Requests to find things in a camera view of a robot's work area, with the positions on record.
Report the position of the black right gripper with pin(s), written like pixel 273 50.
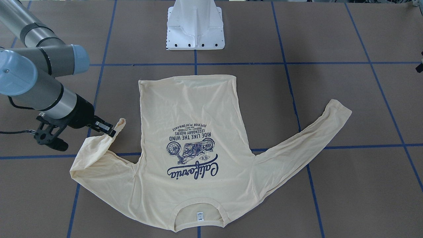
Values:
pixel 82 111

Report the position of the cream long-sleeve graphic shirt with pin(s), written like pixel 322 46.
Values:
pixel 196 167

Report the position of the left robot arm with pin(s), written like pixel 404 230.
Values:
pixel 419 67

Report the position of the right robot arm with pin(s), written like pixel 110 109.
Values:
pixel 29 75

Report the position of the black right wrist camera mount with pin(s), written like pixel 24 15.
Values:
pixel 49 130

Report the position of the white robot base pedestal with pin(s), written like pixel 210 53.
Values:
pixel 195 25

